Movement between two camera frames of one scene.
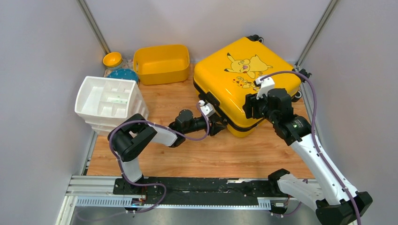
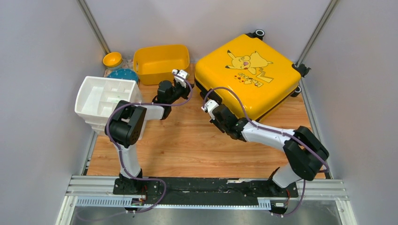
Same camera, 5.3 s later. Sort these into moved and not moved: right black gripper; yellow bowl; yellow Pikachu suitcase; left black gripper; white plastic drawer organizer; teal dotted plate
Moved: right black gripper; left black gripper
Not moved: teal dotted plate; white plastic drawer organizer; yellow bowl; yellow Pikachu suitcase
